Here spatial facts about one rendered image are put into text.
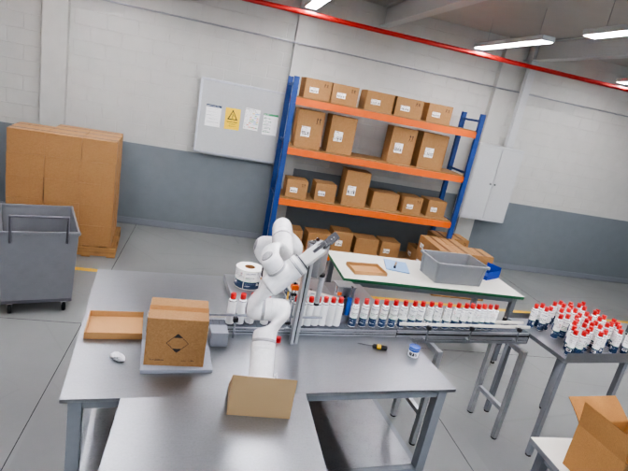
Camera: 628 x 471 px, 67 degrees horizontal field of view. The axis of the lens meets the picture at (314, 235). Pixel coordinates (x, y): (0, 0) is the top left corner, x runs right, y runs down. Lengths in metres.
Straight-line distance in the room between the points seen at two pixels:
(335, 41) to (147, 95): 2.75
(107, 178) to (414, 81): 4.59
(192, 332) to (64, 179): 3.77
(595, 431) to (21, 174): 5.60
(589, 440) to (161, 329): 2.16
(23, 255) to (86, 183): 1.57
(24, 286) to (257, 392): 2.95
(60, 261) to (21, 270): 0.30
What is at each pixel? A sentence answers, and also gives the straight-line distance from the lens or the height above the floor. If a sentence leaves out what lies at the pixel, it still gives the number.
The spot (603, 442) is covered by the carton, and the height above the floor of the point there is 1.03.
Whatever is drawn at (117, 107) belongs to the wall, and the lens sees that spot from 7.32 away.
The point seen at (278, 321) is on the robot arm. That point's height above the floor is 1.21.
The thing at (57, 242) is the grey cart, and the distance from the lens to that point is 4.66.
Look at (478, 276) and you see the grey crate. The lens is 5.04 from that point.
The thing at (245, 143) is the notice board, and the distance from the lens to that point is 7.12.
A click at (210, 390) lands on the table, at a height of 0.83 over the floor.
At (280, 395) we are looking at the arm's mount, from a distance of 2.36.
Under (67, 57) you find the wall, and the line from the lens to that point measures 7.39.
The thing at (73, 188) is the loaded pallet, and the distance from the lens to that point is 6.04.
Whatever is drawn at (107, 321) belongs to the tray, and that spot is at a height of 0.83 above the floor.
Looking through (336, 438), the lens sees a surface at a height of 0.22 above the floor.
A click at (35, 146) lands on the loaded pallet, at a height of 1.23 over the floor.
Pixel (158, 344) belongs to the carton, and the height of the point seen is 0.97.
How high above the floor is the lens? 2.31
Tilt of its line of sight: 16 degrees down
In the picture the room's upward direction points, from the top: 11 degrees clockwise
